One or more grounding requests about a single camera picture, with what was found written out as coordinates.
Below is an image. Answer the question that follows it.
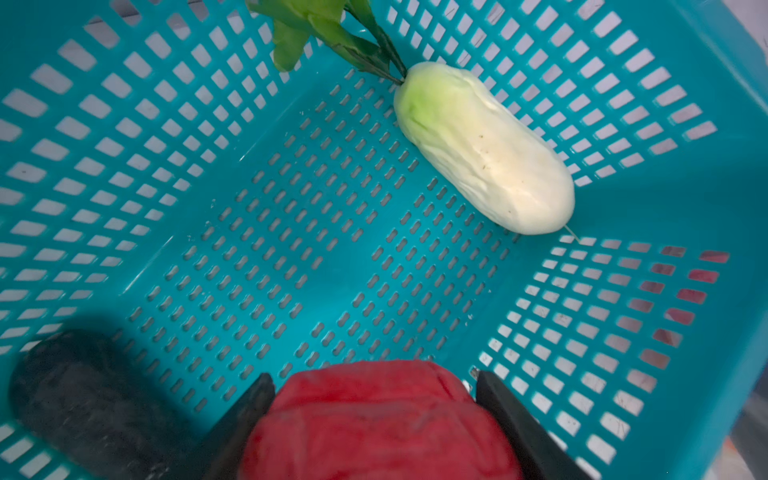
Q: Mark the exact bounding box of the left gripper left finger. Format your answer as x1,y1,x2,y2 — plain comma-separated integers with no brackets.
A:
179,373,276,479

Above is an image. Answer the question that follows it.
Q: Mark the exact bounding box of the red bell pepper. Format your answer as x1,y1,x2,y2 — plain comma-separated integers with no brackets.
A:
237,360,523,479

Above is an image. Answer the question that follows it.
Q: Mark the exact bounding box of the dark green cucumber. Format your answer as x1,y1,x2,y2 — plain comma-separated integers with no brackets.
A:
8,329,195,479

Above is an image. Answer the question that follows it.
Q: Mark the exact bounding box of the green leafy vegetable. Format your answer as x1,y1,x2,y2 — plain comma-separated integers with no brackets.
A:
246,0,408,85

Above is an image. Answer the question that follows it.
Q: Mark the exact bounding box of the teal plastic basket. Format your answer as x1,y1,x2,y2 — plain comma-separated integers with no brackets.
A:
1,1,767,479

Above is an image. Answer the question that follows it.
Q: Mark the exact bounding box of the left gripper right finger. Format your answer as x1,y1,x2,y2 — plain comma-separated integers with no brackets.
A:
476,371,590,480

